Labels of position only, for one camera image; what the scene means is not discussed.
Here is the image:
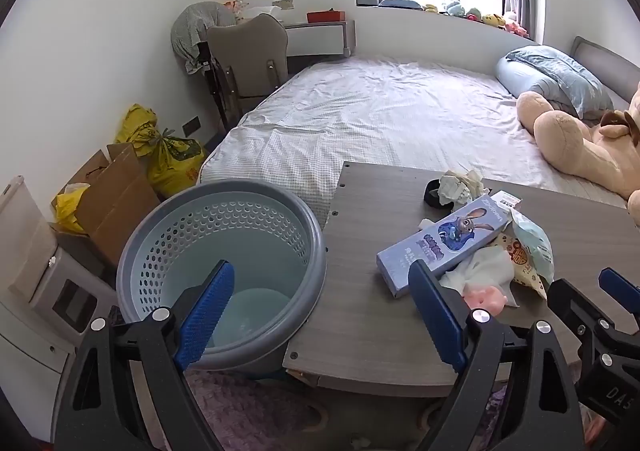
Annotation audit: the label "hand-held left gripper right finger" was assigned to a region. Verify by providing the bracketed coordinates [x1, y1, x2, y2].
[407, 258, 586, 451]

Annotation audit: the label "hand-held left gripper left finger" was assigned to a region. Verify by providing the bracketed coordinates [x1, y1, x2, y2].
[52, 258, 236, 451]

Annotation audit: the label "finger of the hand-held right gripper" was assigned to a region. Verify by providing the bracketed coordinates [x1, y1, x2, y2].
[599, 267, 640, 332]
[546, 277, 631, 372]

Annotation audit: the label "white knotted cloth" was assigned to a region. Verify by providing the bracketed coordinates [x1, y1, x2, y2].
[440, 246, 516, 294]

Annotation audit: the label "black elastic band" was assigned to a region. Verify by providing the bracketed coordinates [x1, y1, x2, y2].
[424, 179, 453, 208]

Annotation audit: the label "grey perforated plastic basket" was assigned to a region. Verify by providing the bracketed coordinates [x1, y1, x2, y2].
[116, 179, 328, 372]

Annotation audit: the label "pink plastic toy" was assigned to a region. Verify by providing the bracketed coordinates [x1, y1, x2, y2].
[460, 286, 521, 309]

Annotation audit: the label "cream red print packet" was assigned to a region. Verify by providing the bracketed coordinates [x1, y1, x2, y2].
[492, 236, 548, 302]

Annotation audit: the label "pale green wipes packet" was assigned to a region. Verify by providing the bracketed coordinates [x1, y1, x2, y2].
[510, 210, 555, 284]

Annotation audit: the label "blue rabbit print box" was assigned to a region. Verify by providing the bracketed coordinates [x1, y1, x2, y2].
[376, 190, 513, 299]

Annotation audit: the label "purple fluffy rug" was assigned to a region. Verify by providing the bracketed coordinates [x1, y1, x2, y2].
[185, 368, 321, 451]

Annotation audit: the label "small white red label packet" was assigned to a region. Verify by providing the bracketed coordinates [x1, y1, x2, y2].
[492, 191, 523, 214]

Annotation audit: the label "crumpled written paper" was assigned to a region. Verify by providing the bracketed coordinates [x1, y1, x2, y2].
[437, 170, 487, 206]

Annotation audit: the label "white plastic bin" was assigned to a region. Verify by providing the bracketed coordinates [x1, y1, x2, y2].
[29, 246, 118, 337]

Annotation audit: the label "brown cardboard box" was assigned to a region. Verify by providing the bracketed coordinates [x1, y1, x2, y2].
[50, 143, 161, 267]

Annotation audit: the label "large beige teddy bear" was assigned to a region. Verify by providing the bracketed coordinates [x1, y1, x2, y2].
[516, 81, 640, 212]

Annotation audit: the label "yellow tied bag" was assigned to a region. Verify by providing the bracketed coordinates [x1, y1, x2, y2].
[146, 128, 208, 196]

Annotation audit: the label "yellow plastic bag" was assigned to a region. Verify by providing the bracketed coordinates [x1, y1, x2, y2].
[55, 183, 91, 234]

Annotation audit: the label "white drawer cabinet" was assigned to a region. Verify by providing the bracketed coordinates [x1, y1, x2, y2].
[0, 301, 76, 402]

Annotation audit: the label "beige flat board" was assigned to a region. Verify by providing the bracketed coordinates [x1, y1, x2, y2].
[0, 175, 57, 302]

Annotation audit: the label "yellow crumpled bag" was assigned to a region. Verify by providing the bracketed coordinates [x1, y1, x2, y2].
[115, 103, 158, 156]

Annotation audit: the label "bed with white checked sheet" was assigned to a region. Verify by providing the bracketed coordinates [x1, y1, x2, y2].
[197, 53, 640, 212]

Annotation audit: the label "blue patterned pillow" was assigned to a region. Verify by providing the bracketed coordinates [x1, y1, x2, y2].
[505, 45, 615, 120]

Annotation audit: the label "grey bed headboard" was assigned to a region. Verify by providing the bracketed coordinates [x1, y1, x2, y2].
[570, 36, 640, 102]

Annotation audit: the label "light blue bolster pillow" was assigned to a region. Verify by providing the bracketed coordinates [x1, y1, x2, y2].
[495, 55, 576, 106]

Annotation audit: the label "beige padded chair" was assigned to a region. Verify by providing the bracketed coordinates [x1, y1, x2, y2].
[197, 13, 291, 132]

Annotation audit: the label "grey cloth on chair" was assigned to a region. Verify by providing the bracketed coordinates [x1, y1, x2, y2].
[170, 1, 238, 74]

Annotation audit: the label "white grey desk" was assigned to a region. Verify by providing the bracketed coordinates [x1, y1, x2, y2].
[280, 20, 357, 72]

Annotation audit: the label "row of small plush toys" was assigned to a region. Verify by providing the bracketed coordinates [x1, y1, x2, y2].
[422, 0, 531, 39]

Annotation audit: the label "white papers on desk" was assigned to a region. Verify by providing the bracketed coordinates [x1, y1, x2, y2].
[245, 5, 286, 22]

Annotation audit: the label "red flat box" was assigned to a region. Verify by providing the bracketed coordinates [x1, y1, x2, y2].
[306, 9, 347, 24]

